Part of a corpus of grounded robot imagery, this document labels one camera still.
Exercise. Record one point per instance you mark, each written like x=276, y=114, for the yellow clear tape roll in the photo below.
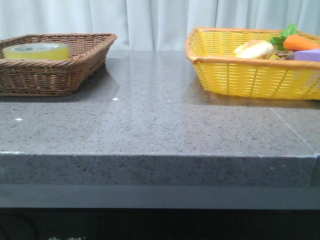
x=37, y=51

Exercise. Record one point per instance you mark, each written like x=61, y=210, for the yellow woven basket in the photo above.
x=211, y=51

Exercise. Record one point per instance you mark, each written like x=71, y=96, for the white curtain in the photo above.
x=153, y=25

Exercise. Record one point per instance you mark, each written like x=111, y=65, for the brown wicker basket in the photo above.
x=53, y=78

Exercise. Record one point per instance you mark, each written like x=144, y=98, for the toy bread roll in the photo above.
x=255, y=49

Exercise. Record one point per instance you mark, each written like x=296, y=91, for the orange toy carrot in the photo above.
x=290, y=40

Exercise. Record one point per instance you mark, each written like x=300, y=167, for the purple sponge block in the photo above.
x=308, y=55

